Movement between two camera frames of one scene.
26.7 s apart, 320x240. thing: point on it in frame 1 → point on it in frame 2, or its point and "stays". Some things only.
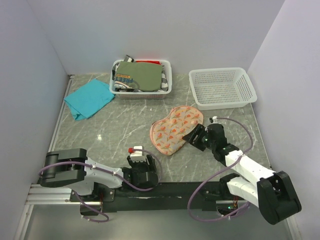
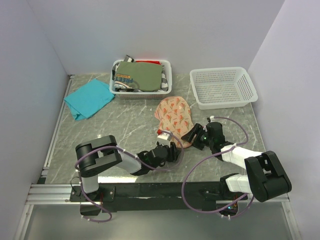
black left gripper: (150, 167) → (173, 151)
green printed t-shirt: (148, 75) stays
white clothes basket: (141, 95) stays
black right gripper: (200, 130) stays
